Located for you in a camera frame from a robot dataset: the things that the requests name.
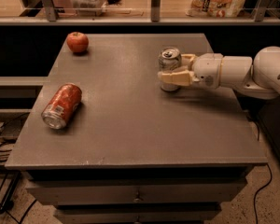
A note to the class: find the grey metal railing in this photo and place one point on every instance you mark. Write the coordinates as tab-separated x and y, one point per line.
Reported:
131	12

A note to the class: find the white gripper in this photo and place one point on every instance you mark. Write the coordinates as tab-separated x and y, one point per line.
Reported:
207	69

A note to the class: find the printed snack bag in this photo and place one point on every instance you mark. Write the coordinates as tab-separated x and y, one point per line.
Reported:
215	8

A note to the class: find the grey drawer cabinet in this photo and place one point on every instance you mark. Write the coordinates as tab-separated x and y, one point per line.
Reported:
132	153

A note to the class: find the white green 7up can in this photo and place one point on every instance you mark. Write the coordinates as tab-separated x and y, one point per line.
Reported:
169	59

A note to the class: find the black power adapter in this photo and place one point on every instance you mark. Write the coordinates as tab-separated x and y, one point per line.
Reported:
10	131

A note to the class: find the clear plastic container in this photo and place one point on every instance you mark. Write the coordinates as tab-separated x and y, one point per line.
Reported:
91	8

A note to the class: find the red apple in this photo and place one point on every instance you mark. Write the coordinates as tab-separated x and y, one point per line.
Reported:
77	42

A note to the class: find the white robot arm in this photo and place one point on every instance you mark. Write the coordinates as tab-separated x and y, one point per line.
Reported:
258	77

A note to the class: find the red soda can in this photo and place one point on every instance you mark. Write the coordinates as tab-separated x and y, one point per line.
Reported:
62	106

